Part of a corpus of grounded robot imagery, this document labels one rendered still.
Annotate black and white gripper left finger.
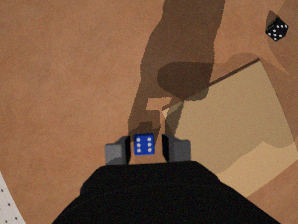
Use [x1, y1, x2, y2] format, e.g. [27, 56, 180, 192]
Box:
[104, 136, 131, 165]

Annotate tan flat mat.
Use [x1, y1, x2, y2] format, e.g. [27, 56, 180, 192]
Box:
[162, 61, 298, 197]

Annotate blue die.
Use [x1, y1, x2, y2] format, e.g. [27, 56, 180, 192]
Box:
[133, 133, 155, 155]

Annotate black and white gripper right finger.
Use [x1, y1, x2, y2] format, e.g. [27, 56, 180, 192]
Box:
[162, 134, 191, 162]

